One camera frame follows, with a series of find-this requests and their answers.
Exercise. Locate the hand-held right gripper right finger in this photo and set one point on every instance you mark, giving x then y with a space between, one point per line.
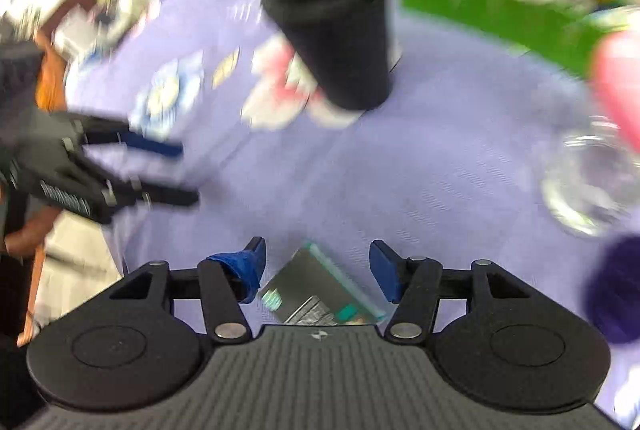
384 271

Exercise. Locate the green cardboard box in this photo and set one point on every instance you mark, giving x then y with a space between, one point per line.
505 18

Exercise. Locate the clear glass cup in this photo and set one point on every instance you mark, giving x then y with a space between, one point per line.
587 182

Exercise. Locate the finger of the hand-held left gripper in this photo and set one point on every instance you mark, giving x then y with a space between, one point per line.
150 145
167 196

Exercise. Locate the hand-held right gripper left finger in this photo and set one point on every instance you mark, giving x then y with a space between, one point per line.
250 271

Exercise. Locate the dark green flat packet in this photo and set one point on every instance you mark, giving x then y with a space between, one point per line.
315 290

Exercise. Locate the purple floral bed sheet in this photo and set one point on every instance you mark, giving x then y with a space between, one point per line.
450 160

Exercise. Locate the person's left forearm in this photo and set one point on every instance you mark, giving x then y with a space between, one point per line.
27 235

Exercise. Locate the pink soft object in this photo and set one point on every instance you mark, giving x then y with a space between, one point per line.
620 75

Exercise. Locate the black tumbler cup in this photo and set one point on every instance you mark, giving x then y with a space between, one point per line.
335 30

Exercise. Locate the dark purple object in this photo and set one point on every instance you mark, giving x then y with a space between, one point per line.
617 292

